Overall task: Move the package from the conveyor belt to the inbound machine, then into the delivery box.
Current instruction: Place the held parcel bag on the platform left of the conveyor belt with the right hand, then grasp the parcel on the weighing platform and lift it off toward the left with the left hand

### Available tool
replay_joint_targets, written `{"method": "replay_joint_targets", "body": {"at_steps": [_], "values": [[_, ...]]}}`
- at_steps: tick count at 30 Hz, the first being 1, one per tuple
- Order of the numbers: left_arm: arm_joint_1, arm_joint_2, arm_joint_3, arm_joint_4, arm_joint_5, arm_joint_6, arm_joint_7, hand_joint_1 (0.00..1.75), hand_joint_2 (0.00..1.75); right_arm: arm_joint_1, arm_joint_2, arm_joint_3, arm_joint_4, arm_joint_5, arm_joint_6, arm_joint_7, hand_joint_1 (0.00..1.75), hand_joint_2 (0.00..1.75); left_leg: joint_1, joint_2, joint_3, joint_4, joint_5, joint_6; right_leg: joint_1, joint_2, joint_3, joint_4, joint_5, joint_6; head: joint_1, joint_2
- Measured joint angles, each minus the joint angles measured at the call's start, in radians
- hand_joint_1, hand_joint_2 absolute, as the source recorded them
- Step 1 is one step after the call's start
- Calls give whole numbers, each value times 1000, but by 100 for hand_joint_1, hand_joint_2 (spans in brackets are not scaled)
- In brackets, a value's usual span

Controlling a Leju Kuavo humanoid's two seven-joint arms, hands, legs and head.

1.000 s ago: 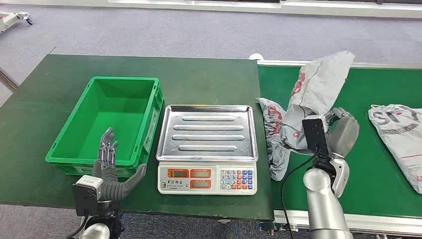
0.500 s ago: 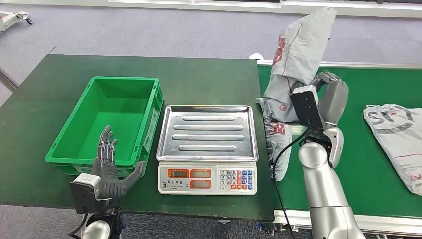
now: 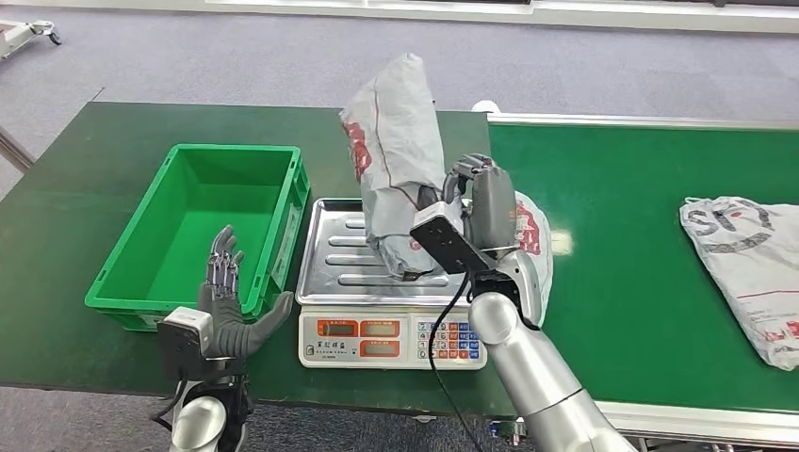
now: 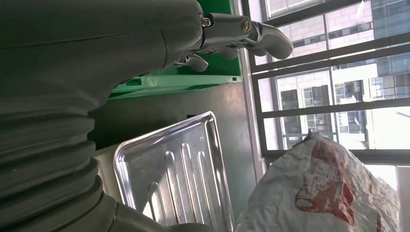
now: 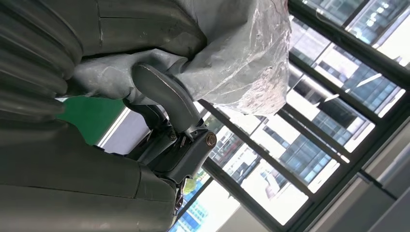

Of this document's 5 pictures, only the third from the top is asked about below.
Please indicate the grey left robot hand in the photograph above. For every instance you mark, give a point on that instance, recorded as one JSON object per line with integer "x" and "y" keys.
{"x": 221, "y": 306}

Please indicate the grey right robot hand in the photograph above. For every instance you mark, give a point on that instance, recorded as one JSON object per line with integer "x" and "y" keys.
{"x": 493, "y": 206}

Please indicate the green conveyor belt machine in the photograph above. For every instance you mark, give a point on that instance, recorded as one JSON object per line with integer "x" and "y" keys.
{"x": 624, "y": 187}

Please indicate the small grey red-print courier bag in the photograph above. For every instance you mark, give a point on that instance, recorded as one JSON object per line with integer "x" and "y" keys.
{"x": 534, "y": 234}

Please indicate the green plastic crate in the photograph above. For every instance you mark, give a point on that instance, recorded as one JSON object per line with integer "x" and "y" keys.
{"x": 187, "y": 187}

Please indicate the steel scale tray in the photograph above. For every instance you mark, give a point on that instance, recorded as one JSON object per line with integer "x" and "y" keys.
{"x": 337, "y": 249}

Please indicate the grey metal bar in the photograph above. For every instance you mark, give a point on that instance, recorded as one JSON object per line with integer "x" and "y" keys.
{"x": 12, "y": 150}

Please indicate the white wheeled stand base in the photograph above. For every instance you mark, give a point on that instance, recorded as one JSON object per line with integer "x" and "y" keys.
{"x": 19, "y": 34}

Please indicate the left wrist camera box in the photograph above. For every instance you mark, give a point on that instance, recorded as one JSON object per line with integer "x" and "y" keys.
{"x": 184, "y": 337}

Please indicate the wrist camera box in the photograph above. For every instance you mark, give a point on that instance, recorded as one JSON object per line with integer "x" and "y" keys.
{"x": 446, "y": 240}
{"x": 184, "y": 337}

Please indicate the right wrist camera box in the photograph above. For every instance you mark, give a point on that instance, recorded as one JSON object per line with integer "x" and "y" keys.
{"x": 446, "y": 240}

